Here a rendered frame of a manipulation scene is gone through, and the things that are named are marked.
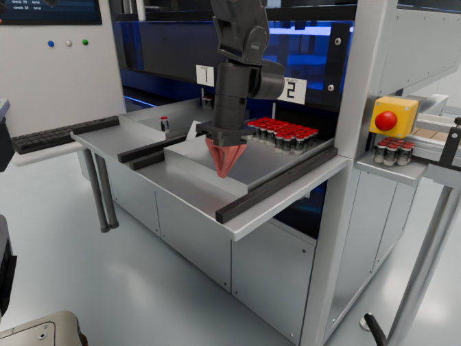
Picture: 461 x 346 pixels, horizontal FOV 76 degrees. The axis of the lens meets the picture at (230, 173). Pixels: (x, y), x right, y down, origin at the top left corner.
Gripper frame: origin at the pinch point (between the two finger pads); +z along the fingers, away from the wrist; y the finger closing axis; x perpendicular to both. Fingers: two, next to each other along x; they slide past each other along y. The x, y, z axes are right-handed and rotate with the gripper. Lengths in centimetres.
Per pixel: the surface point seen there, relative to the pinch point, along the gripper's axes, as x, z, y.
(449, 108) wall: 28, -3, 498
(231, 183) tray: -2.2, 1.5, 0.6
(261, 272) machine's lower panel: 13, 52, 42
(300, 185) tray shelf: -9.9, 1.6, 13.2
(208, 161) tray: 11.7, 2.3, 7.7
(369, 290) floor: -14, 75, 102
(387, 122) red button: -19.1, -12.7, 26.6
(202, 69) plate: 42, -17, 30
